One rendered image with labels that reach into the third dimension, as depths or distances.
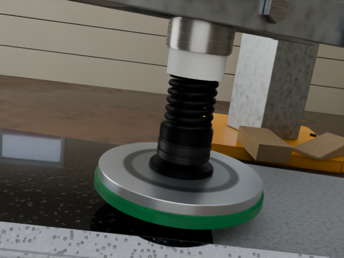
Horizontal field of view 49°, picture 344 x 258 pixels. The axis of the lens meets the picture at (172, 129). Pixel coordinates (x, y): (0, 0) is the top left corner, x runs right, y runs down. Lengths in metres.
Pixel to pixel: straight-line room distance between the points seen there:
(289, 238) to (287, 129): 0.90
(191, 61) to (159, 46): 6.16
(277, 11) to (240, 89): 0.96
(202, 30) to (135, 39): 6.16
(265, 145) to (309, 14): 0.64
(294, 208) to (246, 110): 0.79
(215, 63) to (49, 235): 0.27
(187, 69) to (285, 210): 0.26
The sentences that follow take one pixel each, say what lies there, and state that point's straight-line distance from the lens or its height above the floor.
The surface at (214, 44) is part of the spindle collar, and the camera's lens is 0.43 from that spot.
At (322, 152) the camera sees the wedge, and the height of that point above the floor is 0.80.
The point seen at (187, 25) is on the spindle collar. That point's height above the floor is 1.10.
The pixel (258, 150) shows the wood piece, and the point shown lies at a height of 0.81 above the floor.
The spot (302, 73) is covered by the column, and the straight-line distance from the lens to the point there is 1.36.
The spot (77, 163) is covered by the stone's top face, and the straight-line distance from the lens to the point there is 0.63.
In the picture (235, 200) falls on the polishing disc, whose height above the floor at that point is 0.93.
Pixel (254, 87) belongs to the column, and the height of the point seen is 0.95.
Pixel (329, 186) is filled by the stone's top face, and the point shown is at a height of 0.87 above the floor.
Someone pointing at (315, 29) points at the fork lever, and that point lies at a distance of 0.49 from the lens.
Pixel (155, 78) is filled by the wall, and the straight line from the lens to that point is 6.64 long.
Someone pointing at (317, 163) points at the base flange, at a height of 0.76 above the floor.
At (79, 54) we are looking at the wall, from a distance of 6.67.
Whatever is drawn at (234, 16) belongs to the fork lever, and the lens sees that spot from 0.41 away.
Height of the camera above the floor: 1.10
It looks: 15 degrees down
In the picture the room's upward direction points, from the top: 8 degrees clockwise
